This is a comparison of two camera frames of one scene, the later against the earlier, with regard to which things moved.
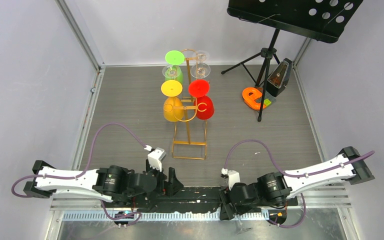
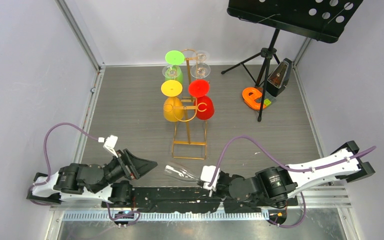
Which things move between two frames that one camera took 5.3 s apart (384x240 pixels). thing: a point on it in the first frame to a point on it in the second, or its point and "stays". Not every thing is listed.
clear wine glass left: (171, 71) stays
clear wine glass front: (238, 224) to (181, 174)
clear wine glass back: (200, 56) stays
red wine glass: (199, 89) stays
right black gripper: (226, 213) to (216, 193)
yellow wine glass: (171, 89) stays
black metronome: (277, 82) stays
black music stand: (324, 20) stays
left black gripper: (175, 185) to (137, 167)
